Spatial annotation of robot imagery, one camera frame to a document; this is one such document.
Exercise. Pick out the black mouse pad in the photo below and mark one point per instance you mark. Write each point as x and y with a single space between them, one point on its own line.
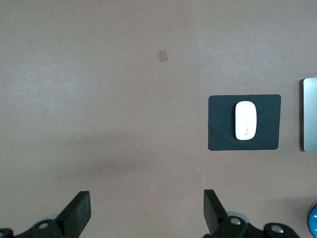
219 124

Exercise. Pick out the blue desk lamp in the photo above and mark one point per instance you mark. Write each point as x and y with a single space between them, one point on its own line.
313 220

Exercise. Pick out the small brown tape patch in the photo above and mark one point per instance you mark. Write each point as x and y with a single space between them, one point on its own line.
162 55

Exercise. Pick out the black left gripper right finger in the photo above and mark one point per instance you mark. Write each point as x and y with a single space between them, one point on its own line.
215 218

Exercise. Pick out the white computer mouse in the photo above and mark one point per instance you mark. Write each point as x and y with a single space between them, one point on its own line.
245 120

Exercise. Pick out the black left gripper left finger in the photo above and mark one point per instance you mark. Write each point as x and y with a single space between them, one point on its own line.
74 218

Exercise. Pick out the silver closed laptop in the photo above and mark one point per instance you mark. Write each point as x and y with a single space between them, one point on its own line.
310 114

